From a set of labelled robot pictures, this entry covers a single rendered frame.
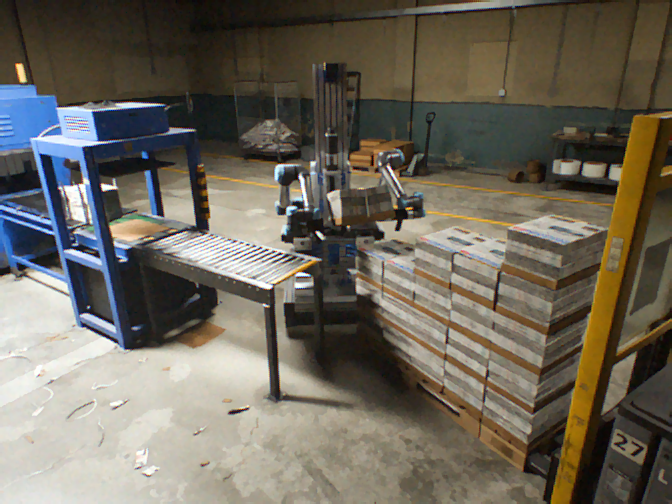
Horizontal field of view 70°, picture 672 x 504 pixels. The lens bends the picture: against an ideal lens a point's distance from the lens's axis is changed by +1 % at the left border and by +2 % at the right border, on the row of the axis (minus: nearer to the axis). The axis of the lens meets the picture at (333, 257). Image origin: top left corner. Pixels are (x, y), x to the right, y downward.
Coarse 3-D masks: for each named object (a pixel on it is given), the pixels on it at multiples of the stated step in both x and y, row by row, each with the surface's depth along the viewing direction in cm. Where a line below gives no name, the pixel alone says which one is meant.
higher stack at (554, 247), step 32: (544, 224) 230; (576, 224) 229; (512, 256) 227; (544, 256) 214; (576, 256) 215; (512, 288) 231; (544, 288) 217; (576, 288) 224; (512, 320) 236; (544, 320) 221; (576, 320) 236; (512, 352) 240; (544, 352) 225; (512, 384) 246; (544, 384) 236; (512, 416) 250; (544, 416) 247; (512, 448) 255; (544, 448) 260
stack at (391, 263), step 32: (384, 256) 317; (416, 288) 290; (416, 320) 296; (480, 320) 254; (384, 352) 333; (416, 352) 303; (448, 352) 279; (480, 352) 258; (416, 384) 311; (448, 384) 286; (480, 384) 264; (448, 416) 292
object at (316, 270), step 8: (200, 232) 379; (208, 232) 376; (240, 240) 358; (248, 240) 357; (272, 248) 341; (296, 256) 327; (304, 256) 326; (312, 256) 325; (320, 264) 320; (304, 272) 328; (312, 272) 324; (320, 272) 322
